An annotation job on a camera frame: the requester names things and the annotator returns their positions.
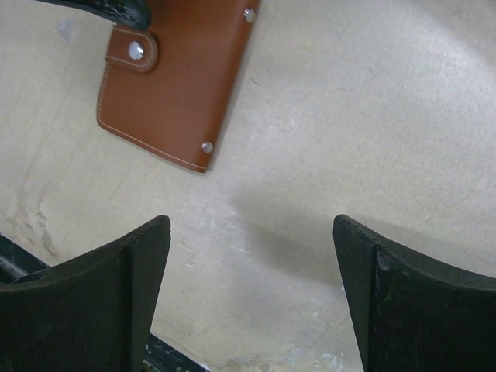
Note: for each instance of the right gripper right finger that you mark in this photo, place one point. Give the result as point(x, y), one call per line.
point(411, 312)

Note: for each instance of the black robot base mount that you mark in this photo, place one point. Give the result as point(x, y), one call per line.
point(77, 310)

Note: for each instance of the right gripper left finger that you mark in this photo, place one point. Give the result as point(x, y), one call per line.
point(89, 302)

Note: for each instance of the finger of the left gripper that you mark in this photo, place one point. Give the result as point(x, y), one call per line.
point(134, 14)

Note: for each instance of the brown leather card holder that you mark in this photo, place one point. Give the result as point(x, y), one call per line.
point(167, 89)

